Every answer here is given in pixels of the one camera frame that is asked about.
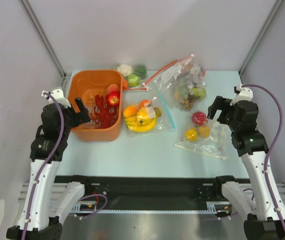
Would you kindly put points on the blue zip clear bag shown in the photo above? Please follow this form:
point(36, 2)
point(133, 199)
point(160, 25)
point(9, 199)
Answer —
point(164, 123)

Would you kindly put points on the orange plastic basket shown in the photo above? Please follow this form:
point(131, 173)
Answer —
point(91, 86)

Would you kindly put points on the yellow fake banana bunch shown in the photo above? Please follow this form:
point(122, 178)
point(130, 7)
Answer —
point(145, 120)

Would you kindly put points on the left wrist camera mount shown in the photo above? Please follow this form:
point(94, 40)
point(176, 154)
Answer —
point(58, 94)

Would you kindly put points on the fake red apple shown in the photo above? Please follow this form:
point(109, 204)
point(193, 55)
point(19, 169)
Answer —
point(113, 99)

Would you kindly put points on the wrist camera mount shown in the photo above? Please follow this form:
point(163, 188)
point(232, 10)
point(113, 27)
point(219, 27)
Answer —
point(242, 94)
point(58, 94)

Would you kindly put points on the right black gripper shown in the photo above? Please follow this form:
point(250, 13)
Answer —
point(222, 110)

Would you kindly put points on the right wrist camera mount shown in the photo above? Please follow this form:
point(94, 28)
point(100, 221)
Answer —
point(242, 94)

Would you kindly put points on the fake green apple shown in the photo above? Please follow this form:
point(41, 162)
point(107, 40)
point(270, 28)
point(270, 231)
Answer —
point(133, 80)

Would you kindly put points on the fake red pomegranate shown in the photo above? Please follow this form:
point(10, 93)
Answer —
point(199, 118)

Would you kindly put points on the fake peach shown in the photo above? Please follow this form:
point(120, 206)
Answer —
point(113, 88)

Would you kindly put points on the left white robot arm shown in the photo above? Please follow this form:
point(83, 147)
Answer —
point(39, 221)

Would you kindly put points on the fake yellow lemon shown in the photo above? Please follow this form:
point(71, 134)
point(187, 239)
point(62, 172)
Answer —
point(130, 111)

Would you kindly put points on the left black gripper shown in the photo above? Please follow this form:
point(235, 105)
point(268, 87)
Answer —
point(83, 116)

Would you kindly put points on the fake brown potato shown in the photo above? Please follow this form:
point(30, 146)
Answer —
point(204, 131)

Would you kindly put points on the fake green pear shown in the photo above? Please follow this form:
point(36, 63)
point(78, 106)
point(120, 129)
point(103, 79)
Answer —
point(198, 92)

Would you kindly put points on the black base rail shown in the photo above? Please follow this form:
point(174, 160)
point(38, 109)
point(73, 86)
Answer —
point(149, 194)

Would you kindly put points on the clear bag with pear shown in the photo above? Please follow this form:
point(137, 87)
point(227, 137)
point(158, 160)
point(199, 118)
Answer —
point(214, 146)

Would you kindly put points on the bag with cauliflower and apple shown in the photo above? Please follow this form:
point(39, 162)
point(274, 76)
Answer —
point(141, 71)

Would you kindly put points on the fake white cauliflower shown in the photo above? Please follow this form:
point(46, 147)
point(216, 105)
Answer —
point(125, 69)

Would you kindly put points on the fake yellow pepper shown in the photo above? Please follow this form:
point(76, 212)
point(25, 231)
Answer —
point(191, 134)

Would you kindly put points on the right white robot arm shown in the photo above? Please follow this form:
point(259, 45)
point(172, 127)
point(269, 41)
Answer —
point(264, 216)

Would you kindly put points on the fake orange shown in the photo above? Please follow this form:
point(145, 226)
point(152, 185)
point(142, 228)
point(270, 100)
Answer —
point(145, 103)

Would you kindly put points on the red zip bag of food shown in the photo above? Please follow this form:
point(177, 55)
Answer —
point(175, 80)

